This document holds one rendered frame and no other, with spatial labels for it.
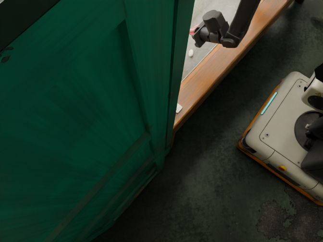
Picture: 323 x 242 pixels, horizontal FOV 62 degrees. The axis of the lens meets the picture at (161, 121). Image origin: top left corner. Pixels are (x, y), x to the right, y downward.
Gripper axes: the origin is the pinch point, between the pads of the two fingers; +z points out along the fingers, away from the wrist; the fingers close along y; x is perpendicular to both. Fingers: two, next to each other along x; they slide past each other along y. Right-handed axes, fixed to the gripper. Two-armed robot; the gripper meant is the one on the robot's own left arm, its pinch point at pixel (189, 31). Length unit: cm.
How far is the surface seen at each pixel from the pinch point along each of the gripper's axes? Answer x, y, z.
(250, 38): 20.2, -22.0, -9.7
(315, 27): 94, -119, 21
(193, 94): 19.1, 17.7, -8.4
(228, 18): 12.5, -25.6, 3.7
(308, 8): 85, -131, 32
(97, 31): -51, 53, -74
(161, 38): -44, 47, -69
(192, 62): 14.0, 4.7, 1.8
